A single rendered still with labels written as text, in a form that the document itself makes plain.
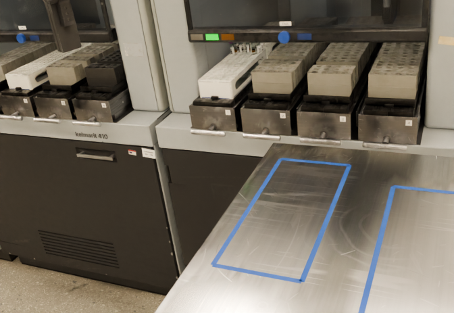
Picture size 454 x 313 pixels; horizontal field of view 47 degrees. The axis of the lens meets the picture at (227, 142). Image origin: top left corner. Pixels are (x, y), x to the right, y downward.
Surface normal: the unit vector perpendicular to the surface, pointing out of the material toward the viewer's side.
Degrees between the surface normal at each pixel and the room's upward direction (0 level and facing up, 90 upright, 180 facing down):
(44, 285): 0
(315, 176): 0
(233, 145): 90
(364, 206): 0
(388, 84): 90
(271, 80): 90
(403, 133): 90
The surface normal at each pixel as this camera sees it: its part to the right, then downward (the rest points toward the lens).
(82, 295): -0.12, -0.89
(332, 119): -0.39, 0.45
